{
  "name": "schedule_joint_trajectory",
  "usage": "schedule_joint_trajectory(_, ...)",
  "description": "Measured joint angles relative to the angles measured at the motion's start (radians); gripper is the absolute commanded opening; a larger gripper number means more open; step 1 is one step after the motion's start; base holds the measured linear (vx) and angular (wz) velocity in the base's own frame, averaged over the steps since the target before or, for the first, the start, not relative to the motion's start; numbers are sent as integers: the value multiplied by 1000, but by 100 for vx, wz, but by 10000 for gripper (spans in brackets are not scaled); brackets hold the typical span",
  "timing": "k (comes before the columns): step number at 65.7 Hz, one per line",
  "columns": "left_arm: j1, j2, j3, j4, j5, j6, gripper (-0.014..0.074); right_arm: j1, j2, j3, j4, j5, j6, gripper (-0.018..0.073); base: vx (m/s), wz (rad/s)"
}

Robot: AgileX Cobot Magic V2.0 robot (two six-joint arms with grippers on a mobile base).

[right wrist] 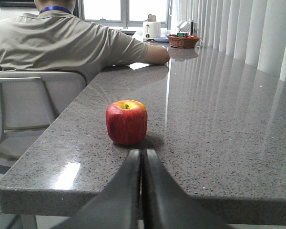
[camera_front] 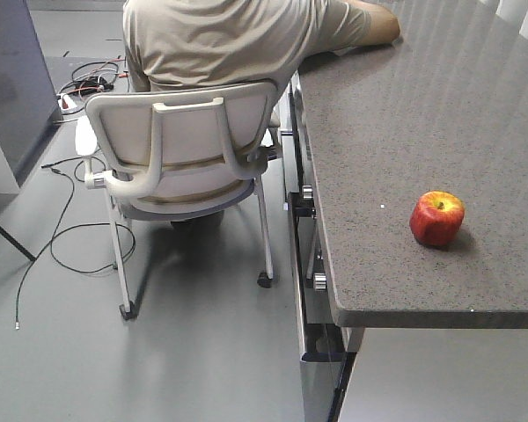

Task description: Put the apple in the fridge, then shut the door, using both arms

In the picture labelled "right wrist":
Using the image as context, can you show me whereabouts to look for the red yellow apple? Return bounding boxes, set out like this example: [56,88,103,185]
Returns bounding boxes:
[106,100,147,145]

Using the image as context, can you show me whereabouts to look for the silver electric kettle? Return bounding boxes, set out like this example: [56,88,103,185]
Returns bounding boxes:
[177,20,198,36]

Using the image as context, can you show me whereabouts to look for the white office chair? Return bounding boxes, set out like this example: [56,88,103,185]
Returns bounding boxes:
[0,71,87,167]

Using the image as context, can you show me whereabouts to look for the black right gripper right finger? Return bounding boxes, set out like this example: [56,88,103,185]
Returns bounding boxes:
[142,149,231,229]

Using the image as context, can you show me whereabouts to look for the person in beige shirt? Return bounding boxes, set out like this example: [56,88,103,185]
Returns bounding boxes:
[0,0,170,83]

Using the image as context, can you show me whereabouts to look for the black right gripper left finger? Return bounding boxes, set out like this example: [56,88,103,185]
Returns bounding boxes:
[54,149,141,229]

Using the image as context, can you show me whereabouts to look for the white vertical blinds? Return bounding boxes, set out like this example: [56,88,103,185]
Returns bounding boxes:
[169,0,286,82]

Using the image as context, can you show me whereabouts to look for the blue plate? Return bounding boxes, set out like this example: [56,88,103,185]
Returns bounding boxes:
[153,36,169,43]

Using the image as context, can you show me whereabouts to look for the white toaster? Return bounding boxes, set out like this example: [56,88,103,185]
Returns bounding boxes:
[143,21,161,39]

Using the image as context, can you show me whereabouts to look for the brown wicker basket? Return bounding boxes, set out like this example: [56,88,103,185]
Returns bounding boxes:
[167,34,201,49]

